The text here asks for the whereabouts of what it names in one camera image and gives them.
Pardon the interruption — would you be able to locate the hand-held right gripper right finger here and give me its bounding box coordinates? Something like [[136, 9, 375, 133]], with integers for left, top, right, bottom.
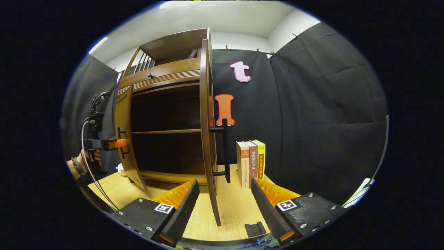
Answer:
[[251, 177, 349, 245]]

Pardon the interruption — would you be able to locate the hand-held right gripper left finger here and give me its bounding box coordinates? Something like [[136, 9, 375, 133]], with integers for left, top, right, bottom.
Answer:
[[111, 179, 200, 248]]

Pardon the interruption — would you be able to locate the wooden cabinet door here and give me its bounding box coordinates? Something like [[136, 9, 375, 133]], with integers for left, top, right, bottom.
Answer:
[[199, 39, 231, 227], [114, 85, 148, 191]]

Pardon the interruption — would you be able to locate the wooden double-door shoe cabinet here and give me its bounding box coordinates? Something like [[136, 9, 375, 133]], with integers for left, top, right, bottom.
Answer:
[[116, 28, 217, 195]]

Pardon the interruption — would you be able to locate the wooden inner cabinet shelf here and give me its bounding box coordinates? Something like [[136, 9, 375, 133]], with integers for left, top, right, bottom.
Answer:
[[131, 128, 202, 135]]

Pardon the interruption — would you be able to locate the wooden cabinet drawer with knob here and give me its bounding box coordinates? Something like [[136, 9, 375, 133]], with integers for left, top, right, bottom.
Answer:
[[117, 57, 202, 96]]

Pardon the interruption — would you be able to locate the brown standing book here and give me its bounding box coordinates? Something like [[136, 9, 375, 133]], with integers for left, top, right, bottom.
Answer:
[[245, 141, 259, 180]]

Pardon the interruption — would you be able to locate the beige and orange book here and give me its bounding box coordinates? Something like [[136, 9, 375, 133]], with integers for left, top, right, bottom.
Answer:
[[236, 141, 250, 189]]

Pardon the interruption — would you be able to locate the thin gripper cable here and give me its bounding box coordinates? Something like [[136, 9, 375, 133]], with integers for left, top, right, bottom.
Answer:
[[80, 116, 120, 211]]

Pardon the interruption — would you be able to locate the dark wrist bracelet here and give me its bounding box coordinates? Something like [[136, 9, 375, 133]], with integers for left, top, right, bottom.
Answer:
[[71, 156, 86, 176]]

